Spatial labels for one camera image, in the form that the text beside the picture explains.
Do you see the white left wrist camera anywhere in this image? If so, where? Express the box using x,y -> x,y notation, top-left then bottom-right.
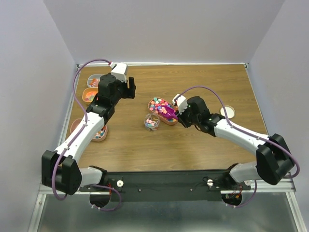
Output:
109,62 -> 128,83

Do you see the white jar lid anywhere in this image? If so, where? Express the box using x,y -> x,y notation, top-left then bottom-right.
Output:
220,105 -> 236,119

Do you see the magenta plastic scoop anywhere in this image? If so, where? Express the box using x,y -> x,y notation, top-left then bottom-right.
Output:
158,105 -> 178,120

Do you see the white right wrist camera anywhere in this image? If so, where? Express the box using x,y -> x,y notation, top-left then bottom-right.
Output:
172,94 -> 188,115

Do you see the pink tray of candies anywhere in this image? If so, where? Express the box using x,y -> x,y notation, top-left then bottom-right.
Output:
147,97 -> 178,126

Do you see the clear plastic jar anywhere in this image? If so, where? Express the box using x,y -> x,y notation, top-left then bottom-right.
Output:
144,114 -> 160,132

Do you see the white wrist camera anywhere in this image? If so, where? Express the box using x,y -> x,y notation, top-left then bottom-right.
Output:
172,94 -> 188,115
109,62 -> 128,83

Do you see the pink tray of lollipops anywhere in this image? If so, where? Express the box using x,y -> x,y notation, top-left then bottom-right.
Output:
70,118 -> 108,142

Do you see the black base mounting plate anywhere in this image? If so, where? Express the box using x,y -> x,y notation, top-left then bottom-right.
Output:
80,169 -> 251,203

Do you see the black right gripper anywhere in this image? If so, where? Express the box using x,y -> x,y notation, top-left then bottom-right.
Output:
174,103 -> 200,128

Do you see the grey tray of candy sticks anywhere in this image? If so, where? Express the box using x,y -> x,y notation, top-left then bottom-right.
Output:
87,74 -> 102,87

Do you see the orange tray of gummies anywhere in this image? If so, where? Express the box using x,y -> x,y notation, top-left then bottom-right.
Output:
82,87 -> 98,104

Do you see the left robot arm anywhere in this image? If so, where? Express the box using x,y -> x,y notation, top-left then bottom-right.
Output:
42,73 -> 136,195

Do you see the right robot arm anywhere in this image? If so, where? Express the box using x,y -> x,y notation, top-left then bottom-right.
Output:
172,95 -> 295,189

